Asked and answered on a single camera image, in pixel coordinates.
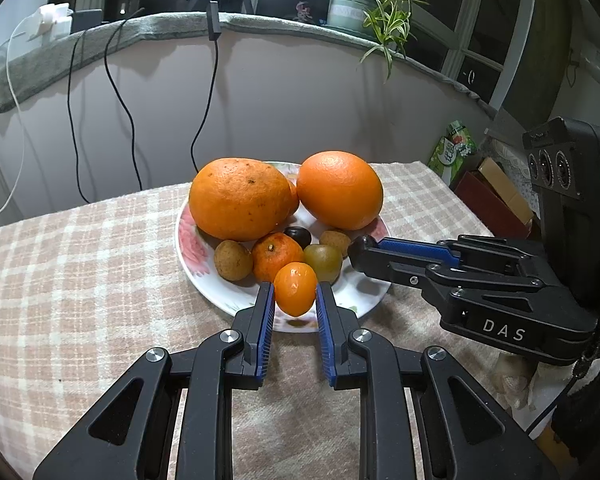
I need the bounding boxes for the white power adapter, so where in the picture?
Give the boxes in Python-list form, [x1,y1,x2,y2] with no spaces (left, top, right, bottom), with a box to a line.
[24,2,72,41]

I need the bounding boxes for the black power brick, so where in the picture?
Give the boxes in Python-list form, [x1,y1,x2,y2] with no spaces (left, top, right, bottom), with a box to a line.
[71,9,104,34]

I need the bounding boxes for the black cable left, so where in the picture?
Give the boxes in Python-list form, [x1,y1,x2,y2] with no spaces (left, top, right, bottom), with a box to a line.
[66,29,92,205]

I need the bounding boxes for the green plum fruit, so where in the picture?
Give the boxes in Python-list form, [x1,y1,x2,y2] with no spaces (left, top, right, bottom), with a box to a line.
[303,244,342,284]

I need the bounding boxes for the large round spotted orange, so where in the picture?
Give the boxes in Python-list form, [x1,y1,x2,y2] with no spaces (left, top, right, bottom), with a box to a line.
[188,157,289,242]

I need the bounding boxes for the spider plant in pot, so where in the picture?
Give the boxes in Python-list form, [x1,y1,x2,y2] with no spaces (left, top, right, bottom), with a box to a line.
[328,0,426,79]

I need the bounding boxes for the white charging cable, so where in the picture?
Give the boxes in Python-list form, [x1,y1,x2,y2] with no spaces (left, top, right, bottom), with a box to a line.
[0,12,46,221]

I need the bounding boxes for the grey windowsill mat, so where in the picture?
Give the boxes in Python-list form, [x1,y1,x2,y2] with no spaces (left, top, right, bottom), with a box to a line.
[0,11,496,118]

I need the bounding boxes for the dark grape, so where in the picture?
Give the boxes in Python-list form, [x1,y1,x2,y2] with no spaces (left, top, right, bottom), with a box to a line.
[348,235,370,261]
[284,226,312,249]

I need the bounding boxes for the brown longan fruit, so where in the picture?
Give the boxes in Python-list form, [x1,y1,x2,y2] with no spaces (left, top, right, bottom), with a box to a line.
[213,240,253,282]

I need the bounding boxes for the small mandarin orange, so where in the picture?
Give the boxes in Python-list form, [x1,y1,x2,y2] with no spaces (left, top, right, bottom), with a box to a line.
[251,232,304,283]

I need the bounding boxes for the beige plaid tablecloth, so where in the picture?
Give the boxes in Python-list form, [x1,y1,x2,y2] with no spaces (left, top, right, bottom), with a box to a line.
[0,160,546,480]

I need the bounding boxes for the tiny orange kumquat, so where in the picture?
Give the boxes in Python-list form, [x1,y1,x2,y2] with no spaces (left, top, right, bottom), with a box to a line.
[274,262,317,318]

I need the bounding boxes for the black ring light cable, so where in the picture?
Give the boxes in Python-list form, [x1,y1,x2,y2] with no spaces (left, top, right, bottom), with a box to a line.
[189,0,244,174]

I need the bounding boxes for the red cardboard box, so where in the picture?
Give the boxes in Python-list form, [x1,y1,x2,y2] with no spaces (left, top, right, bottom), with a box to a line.
[452,157,534,240]

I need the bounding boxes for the black cable middle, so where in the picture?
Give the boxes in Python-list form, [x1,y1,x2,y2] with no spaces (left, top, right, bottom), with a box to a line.
[102,6,146,192]

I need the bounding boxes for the stemmed mandarin orange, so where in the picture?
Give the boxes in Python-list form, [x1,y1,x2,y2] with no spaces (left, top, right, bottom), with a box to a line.
[288,180,300,216]

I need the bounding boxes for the green juice carton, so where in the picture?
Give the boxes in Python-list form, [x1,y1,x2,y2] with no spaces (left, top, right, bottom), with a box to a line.
[427,120,477,185]

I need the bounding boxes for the large smooth oval orange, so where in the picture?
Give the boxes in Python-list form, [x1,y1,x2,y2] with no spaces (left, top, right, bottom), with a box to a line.
[297,151,384,231]

